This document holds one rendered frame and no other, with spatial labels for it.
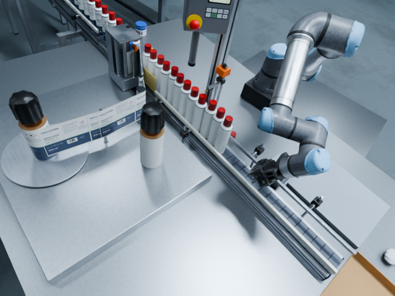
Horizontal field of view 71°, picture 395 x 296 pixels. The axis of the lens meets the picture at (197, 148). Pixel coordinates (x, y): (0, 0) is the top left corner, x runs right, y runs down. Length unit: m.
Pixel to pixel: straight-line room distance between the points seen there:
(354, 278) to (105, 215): 0.93
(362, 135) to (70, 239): 1.51
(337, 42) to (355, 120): 0.81
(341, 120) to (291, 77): 0.86
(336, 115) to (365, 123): 0.17
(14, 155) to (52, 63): 0.68
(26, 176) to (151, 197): 0.46
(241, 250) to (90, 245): 0.53
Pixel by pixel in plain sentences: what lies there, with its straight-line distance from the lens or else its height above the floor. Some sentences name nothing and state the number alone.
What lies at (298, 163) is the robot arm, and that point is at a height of 1.19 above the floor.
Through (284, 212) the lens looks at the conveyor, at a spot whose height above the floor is 0.88.
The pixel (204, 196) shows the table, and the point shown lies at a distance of 1.15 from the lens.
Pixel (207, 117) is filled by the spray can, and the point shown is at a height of 1.02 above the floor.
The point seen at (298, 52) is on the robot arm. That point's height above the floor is 1.36.
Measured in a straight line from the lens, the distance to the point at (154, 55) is 1.38.
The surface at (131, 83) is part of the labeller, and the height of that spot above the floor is 0.91.
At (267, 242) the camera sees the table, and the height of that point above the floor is 0.83.
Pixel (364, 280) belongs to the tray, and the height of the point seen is 0.83.
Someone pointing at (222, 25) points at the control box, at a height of 1.32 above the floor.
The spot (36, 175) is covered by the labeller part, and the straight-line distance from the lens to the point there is 1.18.
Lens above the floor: 1.82
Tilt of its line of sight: 50 degrees down
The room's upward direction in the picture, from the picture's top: 13 degrees clockwise
